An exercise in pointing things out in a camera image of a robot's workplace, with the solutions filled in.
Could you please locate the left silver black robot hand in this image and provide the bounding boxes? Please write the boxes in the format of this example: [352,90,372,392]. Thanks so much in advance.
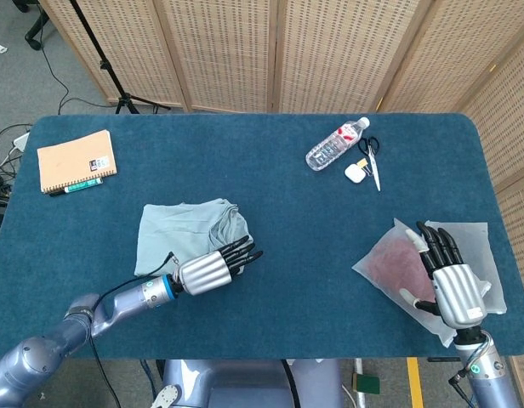
[171,235,264,297]

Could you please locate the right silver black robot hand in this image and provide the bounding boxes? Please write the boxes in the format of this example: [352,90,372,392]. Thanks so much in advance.
[400,220,487,329]

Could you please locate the light green t-shirt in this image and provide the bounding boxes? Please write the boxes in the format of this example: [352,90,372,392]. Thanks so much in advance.
[134,197,251,277]

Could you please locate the empty frosted plastic bag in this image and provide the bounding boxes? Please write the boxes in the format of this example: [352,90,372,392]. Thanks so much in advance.
[423,219,508,315]

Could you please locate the frosted bag with red garment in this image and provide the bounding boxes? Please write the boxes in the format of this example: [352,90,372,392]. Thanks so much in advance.
[351,218,459,349]

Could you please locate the blue table mat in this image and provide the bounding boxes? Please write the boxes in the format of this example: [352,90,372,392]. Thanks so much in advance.
[0,112,524,362]

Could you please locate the blue-grey robot torso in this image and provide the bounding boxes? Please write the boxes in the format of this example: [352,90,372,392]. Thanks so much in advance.
[151,359,344,408]

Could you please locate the green block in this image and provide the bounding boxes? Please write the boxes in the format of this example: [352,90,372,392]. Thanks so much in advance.
[350,373,381,394]

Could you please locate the silver table leg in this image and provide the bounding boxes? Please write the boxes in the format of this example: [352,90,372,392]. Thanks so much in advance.
[353,359,367,408]

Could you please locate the green marker pen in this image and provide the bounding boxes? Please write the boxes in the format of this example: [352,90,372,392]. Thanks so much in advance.
[48,177,104,197]

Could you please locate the clear plastic water bottle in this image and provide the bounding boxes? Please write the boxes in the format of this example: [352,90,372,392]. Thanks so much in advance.
[305,116,371,172]

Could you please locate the brown spiral notebook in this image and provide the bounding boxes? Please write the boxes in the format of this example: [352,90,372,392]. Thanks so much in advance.
[36,129,118,196]

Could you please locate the black tripod stand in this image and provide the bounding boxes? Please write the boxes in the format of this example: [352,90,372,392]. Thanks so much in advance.
[68,0,172,115]

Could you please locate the black office chair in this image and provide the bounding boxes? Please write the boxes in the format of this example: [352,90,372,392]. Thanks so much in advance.
[24,0,50,51]

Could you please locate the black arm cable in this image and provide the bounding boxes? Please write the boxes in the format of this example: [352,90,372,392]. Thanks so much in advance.
[89,251,180,408]

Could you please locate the black-handled scissors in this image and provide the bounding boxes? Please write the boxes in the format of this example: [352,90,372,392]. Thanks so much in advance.
[357,135,382,192]

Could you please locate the black cable bundle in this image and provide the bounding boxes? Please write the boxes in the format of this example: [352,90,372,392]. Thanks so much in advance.
[0,122,33,205]

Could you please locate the thin black floor cable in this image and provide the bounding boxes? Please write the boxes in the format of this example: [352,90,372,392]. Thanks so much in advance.
[39,23,112,112]

